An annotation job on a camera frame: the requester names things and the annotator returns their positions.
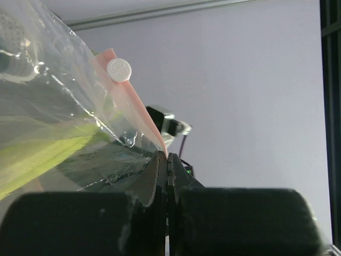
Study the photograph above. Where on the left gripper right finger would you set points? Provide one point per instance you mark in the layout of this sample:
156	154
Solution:
237	221

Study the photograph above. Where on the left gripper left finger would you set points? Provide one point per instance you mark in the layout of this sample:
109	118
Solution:
128	222

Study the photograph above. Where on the toy celery leek stalk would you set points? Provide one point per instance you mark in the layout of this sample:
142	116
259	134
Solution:
32	142

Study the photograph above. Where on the clear zip top bag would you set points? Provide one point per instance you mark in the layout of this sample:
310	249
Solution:
45	66

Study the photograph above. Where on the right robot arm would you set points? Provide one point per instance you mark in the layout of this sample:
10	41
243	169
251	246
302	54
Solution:
170	128

